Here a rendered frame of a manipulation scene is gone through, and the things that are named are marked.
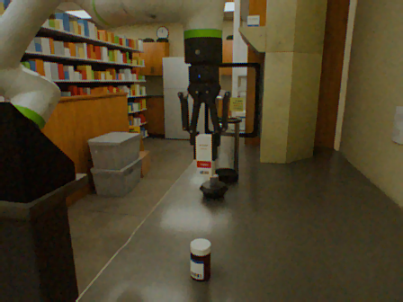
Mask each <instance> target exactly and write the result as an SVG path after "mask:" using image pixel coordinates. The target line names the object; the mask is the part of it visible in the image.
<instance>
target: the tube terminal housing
mask: <svg viewBox="0 0 403 302"><path fill-rule="evenodd" d="M267 3H268V5H267V7H266V14H267V17H266V49H265V54H264V84H263V88H264V98H263V109H262V113H263V122H261V126H262V134H261V135H262V136H261V162H264V163H277V164H287V163H289V162H295V161H298V160H302V159H307V158H310V157H313V154H314V140H315V134H316V120H317V114H318V95H319V81H320V75H321V62H322V56H323V55H322V54H323V41H324V35H325V22H326V16H327V0H267Z"/></svg>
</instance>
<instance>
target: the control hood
mask: <svg viewBox="0 0 403 302"><path fill-rule="evenodd" d="M238 31H239V33H240V34H241V38H242V40H243V41H244V42H245V43H246V41H247V42H248V43H249V44H250V46H252V47H253V48H254V49H255V51H256V52H257V55H258V57H259V58H264V54H265V49H266V26H258V27H240V28H238ZM245 39H246V40H245Z"/></svg>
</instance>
